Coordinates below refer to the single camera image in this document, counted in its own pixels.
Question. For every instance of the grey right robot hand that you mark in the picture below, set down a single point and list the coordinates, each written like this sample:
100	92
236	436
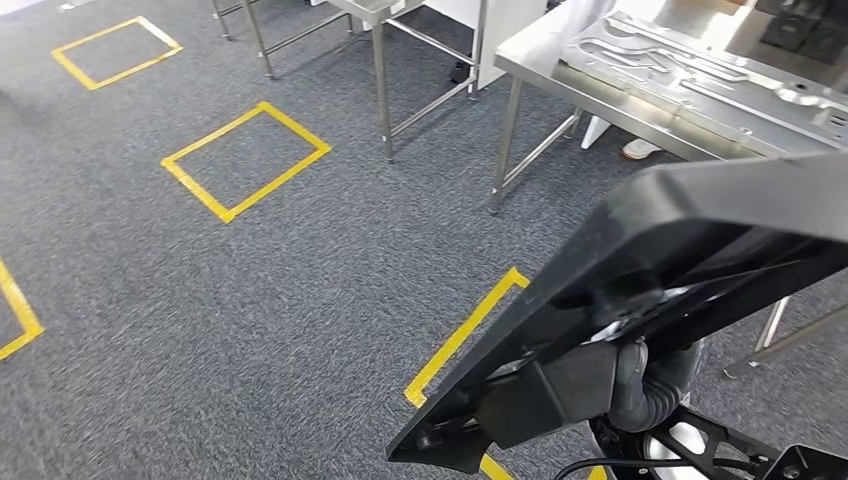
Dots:
629	391

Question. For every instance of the black plastic frame part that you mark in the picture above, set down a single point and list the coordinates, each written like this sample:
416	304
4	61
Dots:
662	232

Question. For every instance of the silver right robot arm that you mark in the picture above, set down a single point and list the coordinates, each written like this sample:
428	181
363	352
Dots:
672	391

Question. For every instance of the stainless steel workbench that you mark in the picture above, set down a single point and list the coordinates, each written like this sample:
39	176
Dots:
536	56

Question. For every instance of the person's foot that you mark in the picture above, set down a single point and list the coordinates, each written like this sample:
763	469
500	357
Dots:
641	150

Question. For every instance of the aluminium fixture plate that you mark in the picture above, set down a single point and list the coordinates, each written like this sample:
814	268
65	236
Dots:
662	73

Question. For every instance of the white cabinet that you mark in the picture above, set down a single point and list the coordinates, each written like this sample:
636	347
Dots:
510	33

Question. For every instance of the small stainless steel table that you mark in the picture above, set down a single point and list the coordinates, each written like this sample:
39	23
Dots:
258	40
379	79

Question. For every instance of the black camera bracket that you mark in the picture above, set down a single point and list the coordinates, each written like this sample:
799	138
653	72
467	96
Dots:
702	430

